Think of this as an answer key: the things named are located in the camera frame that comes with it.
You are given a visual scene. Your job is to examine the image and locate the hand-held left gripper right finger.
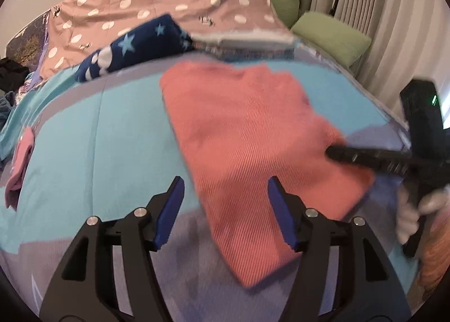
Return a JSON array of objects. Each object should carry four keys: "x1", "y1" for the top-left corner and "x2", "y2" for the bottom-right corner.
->
[{"x1": 267, "y1": 176, "x2": 412, "y2": 322}]

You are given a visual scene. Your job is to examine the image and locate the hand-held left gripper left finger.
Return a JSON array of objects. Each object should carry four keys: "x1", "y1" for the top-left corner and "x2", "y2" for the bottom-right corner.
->
[{"x1": 39, "y1": 176, "x2": 185, "y2": 322}]

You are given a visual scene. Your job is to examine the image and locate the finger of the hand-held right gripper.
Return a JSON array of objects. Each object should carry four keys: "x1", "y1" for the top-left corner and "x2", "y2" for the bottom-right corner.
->
[{"x1": 325, "y1": 145, "x2": 413, "y2": 175}]

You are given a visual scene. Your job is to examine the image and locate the pink knit garment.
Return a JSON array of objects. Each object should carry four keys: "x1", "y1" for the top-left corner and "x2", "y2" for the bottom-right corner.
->
[{"x1": 160, "y1": 62, "x2": 377, "y2": 289}]

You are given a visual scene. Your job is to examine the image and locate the patterned folded clothes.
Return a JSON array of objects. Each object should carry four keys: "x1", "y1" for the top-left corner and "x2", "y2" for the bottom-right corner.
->
[{"x1": 207, "y1": 46, "x2": 296, "y2": 63}]

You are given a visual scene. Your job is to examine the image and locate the dark clothes pile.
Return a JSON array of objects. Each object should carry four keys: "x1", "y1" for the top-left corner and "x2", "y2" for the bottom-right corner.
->
[{"x1": 0, "y1": 58, "x2": 31, "y2": 93}]

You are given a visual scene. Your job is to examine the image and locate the person's right hand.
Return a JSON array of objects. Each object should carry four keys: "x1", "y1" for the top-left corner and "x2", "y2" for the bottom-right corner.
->
[{"x1": 395, "y1": 183, "x2": 450, "y2": 243}]

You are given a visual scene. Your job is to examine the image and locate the blue and purple bedsheet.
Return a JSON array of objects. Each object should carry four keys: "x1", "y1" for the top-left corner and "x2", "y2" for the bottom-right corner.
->
[{"x1": 0, "y1": 41, "x2": 422, "y2": 322}]

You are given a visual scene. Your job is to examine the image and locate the beige curtain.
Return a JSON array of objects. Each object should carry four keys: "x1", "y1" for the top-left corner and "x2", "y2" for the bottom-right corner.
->
[{"x1": 292, "y1": 0, "x2": 450, "y2": 130}]

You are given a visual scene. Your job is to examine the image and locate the large green pillow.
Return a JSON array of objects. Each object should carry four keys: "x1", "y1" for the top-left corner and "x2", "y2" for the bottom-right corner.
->
[{"x1": 291, "y1": 12, "x2": 372, "y2": 69}]

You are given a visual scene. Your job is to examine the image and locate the orange cloth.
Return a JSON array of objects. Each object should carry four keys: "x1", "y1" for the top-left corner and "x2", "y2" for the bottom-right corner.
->
[{"x1": 418, "y1": 217, "x2": 450, "y2": 295}]

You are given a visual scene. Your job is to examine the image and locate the small pink cloth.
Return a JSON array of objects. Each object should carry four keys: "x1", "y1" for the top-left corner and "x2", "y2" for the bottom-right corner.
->
[{"x1": 5, "y1": 127, "x2": 36, "y2": 212}]

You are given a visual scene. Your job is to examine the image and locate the grey folded cloth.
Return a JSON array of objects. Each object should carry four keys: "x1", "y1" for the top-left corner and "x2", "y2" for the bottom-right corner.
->
[{"x1": 192, "y1": 31, "x2": 296, "y2": 50}]

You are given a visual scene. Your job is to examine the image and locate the navy star blanket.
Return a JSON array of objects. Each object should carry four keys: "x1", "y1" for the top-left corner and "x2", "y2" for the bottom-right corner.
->
[{"x1": 75, "y1": 14, "x2": 196, "y2": 84}]

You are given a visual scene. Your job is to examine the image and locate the small green pillow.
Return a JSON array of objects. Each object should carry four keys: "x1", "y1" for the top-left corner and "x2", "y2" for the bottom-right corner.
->
[{"x1": 264, "y1": 0, "x2": 302, "y2": 29}]

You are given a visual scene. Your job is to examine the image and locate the blue knitted cloth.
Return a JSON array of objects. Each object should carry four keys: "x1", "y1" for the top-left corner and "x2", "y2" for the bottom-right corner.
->
[{"x1": 0, "y1": 92, "x2": 19, "y2": 126}]

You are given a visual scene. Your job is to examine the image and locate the dark patterned cloth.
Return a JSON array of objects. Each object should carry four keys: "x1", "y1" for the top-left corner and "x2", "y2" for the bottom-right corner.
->
[{"x1": 7, "y1": 13, "x2": 49, "y2": 74}]

